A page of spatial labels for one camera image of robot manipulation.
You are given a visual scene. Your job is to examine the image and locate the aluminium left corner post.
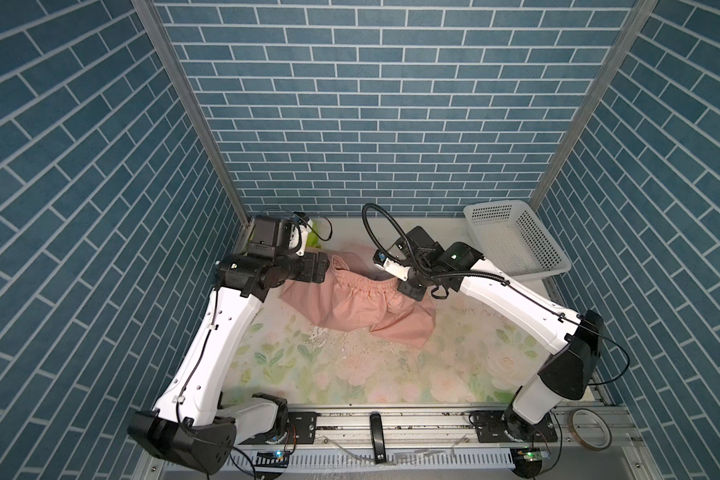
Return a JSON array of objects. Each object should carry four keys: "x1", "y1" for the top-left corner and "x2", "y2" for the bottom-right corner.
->
[{"x1": 132, "y1": 0, "x2": 249, "y2": 227}]

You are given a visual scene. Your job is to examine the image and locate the aluminium right corner post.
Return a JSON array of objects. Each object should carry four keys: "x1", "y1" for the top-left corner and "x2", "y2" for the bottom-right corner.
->
[{"x1": 528, "y1": 0, "x2": 658, "y2": 211}]

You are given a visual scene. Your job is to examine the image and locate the left green circuit board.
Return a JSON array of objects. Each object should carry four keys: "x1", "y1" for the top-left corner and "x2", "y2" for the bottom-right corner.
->
[{"x1": 252, "y1": 451, "x2": 291, "y2": 480}]

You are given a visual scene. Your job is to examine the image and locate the green circuit board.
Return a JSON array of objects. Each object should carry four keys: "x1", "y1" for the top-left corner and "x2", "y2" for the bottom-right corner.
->
[
  {"x1": 252, "y1": 451, "x2": 291, "y2": 480},
  {"x1": 510, "y1": 448, "x2": 544, "y2": 479}
]

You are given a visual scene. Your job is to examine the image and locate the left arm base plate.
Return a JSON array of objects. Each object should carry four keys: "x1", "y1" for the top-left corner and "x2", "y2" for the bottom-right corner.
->
[{"x1": 276, "y1": 411, "x2": 318, "y2": 448}]

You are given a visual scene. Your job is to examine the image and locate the black handle on rail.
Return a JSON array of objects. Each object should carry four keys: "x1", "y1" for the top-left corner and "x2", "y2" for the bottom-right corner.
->
[{"x1": 369, "y1": 412, "x2": 388, "y2": 464}]

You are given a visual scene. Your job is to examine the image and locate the aluminium corner post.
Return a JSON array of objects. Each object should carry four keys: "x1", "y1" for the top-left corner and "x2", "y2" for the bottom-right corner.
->
[
  {"x1": 528, "y1": 0, "x2": 658, "y2": 211},
  {"x1": 132, "y1": 0, "x2": 249, "y2": 227}
]

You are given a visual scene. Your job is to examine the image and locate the clear tape roll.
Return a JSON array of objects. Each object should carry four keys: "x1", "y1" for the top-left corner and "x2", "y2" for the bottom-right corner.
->
[{"x1": 567, "y1": 408, "x2": 613, "y2": 452}]

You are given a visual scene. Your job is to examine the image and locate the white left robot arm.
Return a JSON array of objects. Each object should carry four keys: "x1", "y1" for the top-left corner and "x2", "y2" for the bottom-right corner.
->
[{"x1": 127, "y1": 212, "x2": 329, "y2": 475}]

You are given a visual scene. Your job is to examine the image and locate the pink shorts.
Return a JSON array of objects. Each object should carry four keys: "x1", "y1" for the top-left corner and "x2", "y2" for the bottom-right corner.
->
[{"x1": 280, "y1": 250, "x2": 436, "y2": 349}]

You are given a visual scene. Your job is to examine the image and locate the lime green shorts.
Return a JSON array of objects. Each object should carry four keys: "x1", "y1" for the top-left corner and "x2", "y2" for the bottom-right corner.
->
[{"x1": 307, "y1": 220, "x2": 321, "y2": 249}]

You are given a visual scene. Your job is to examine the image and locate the white plastic basket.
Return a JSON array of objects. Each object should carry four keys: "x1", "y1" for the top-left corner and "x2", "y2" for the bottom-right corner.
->
[{"x1": 463, "y1": 200, "x2": 571, "y2": 282}]

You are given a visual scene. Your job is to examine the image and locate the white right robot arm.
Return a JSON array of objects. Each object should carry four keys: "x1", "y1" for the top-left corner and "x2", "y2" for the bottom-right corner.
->
[{"x1": 373, "y1": 227, "x2": 604, "y2": 439}]

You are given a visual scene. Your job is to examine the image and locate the right green circuit board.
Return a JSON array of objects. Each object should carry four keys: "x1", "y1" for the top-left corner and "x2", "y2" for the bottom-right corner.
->
[{"x1": 510, "y1": 448, "x2": 544, "y2": 479}]

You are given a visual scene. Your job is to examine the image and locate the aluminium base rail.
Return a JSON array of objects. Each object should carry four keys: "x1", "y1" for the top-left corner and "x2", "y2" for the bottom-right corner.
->
[{"x1": 131, "y1": 403, "x2": 661, "y2": 480}]

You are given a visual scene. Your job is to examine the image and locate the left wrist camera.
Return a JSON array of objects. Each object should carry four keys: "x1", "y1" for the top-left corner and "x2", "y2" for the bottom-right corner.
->
[{"x1": 293, "y1": 212, "x2": 313, "y2": 257}]

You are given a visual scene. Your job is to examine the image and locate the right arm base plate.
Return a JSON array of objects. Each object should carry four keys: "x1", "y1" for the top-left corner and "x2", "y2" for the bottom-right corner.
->
[{"x1": 467, "y1": 407, "x2": 559, "y2": 444}]

